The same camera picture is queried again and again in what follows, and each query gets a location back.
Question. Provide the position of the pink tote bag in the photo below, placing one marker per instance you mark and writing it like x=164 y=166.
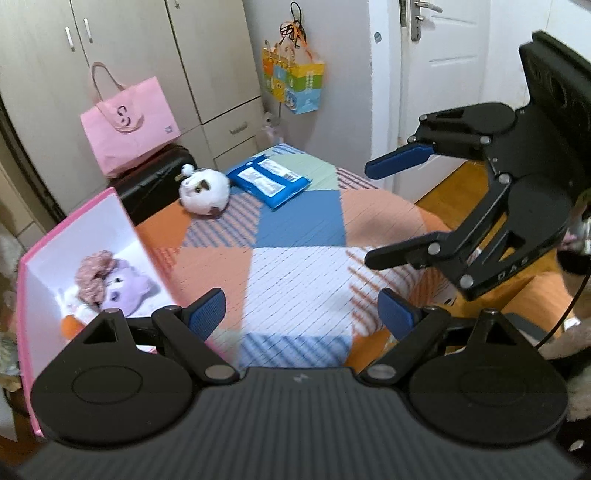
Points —
x=129 y=129

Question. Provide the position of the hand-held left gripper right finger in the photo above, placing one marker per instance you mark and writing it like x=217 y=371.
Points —
x=397 y=316

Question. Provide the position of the black suitcase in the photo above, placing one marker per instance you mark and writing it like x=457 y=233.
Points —
x=152 y=180

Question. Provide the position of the pink storage box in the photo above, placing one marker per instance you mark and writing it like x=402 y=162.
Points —
x=106 y=221

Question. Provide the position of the blue wet wipes pack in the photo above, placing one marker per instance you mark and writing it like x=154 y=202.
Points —
x=268 y=180

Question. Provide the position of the patchwork blanket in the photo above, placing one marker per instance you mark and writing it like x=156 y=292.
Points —
x=300 y=240

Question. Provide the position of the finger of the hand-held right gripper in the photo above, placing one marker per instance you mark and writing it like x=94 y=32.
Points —
x=397 y=161
x=401 y=254

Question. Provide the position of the white door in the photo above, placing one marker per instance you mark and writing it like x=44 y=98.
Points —
x=452 y=92

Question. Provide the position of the purple plush toy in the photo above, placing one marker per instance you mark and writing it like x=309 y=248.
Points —
x=129 y=290

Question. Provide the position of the blue round wall sticker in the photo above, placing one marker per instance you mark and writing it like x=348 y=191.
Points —
x=377 y=37

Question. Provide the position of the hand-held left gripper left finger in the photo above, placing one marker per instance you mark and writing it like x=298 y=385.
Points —
x=207 y=314

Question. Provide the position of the colourful paper gift bag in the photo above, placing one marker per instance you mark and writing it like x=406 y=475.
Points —
x=298 y=83

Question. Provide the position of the beige wooden wardrobe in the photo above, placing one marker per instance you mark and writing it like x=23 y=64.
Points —
x=138 y=41

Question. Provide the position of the white plastic bag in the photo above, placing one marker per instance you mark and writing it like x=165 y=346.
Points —
x=271 y=127

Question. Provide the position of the white round plush toy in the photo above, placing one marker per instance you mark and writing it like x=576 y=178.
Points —
x=205 y=191

